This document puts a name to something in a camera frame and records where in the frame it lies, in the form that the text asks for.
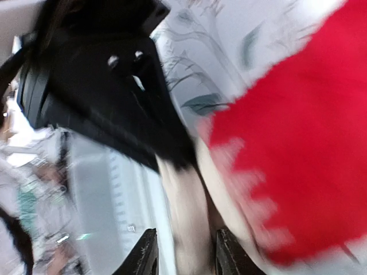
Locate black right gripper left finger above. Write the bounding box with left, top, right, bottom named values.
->
left=113, top=229, right=158, bottom=275

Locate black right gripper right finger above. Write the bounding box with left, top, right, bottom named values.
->
left=216, top=228, right=265, bottom=275

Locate red and cream sock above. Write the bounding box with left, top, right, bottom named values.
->
left=158, top=1, right=366, bottom=274

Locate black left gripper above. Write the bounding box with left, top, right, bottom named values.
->
left=18, top=1, right=196, bottom=170

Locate aluminium front rail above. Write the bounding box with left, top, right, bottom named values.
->
left=68, top=133, right=177, bottom=274

